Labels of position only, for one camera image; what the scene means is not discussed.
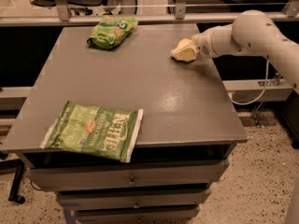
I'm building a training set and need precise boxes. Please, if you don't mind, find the green Kettle jalapeno chip bag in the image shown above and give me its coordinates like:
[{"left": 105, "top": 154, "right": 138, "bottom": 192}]
[{"left": 40, "top": 101, "right": 143, "bottom": 163}]

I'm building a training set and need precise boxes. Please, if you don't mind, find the metal railing frame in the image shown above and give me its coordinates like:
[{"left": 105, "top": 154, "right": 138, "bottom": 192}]
[{"left": 0, "top": 0, "right": 299, "bottom": 28}]

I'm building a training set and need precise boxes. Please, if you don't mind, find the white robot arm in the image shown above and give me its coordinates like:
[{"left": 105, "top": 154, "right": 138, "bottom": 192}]
[{"left": 193, "top": 10, "right": 299, "bottom": 224}]

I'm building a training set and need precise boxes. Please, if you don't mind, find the green snack bag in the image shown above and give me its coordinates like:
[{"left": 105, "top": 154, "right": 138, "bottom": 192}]
[{"left": 87, "top": 16, "right": 138, "bottom": 49}]

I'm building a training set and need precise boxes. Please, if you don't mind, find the white cable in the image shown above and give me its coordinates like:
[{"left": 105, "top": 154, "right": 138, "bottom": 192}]
[{"left": 231, "top": 58, "right": 271, "bottom": 106}]

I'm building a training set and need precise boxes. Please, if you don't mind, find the top grey drawer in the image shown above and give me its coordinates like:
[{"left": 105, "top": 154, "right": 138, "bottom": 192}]
[{"left": 28, "top": 160, "right": 229, "bottom": 191}]

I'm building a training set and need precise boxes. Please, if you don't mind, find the middle grey drawer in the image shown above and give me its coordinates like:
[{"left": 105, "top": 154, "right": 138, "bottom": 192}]
[{"left": 58, "top": 188, "right": 210, "bottom": 211}]

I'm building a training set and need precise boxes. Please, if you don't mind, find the grey drawer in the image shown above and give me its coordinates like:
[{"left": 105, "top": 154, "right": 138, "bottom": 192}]
[
  {"left": 76, "top": 205, "right": 199, "bottom": 224},
  {"left": 28, "top": 160, "right": 229, "bottom": 191},
  {"left": 58, "top": 188, "right": 210, "bottom": 211}
]

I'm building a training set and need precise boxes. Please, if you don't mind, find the grey drawer cabinet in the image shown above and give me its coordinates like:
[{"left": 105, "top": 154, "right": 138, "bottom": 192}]
[{"left": 1, "top": 23, "right": 249, "bottom": 224}]

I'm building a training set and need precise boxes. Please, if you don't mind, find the black chair base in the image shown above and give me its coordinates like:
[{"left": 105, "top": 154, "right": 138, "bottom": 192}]
[{"left": 0, "top": 152, "right": 25, "bottom": 204}]

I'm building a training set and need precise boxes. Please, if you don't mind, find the yellow sponge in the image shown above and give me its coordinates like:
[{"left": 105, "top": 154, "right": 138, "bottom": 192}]
[{"left": 170, "top": 38, "right": 198, "bottom": 63}]

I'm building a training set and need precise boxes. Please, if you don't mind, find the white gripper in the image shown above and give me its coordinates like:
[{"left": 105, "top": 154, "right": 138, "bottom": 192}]
[{"left": 192, "top": 28, "right": 219, "bottom": 58}]

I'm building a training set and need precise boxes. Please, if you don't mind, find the bottom grey drawer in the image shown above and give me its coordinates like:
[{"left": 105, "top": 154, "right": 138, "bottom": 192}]
[{"left": 76, "top": 205, "right": 199, "bottom": 224}]

